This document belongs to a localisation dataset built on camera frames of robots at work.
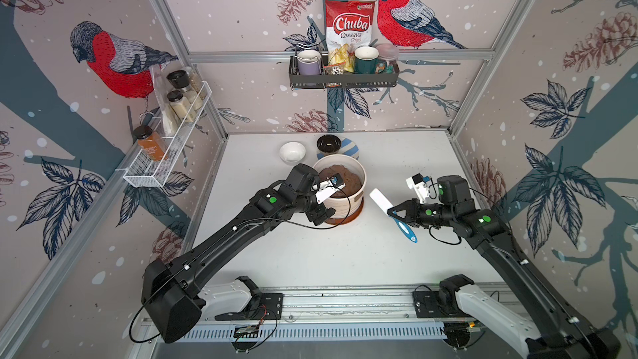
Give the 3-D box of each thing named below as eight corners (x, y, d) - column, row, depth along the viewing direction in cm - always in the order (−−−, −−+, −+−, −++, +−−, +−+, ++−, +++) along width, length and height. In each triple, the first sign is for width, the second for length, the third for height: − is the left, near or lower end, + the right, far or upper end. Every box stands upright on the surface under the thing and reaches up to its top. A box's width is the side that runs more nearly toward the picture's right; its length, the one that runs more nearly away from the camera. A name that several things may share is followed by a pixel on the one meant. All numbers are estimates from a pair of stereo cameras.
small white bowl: (279, 156, 114) (277, 149, 110) (293, 145, 119) (291, 137, 115) (295, 168, 110) (294, 161, 106) (309, 156, 114) (308, 149, 110)
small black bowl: (317, 156, 114) (316, 147, 109) (317, 143, 120) (317, 134, 115) (340, 156, 114) (341, 147, 109) (340, 143, 120) (340, 134, 115)
